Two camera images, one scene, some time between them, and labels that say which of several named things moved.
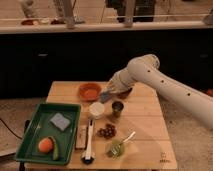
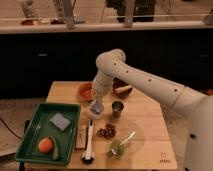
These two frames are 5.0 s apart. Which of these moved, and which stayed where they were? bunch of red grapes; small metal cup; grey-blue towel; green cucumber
Moved: grey-blue towel
Stayed: green cucumber; bunch of red grapes; small metal cup
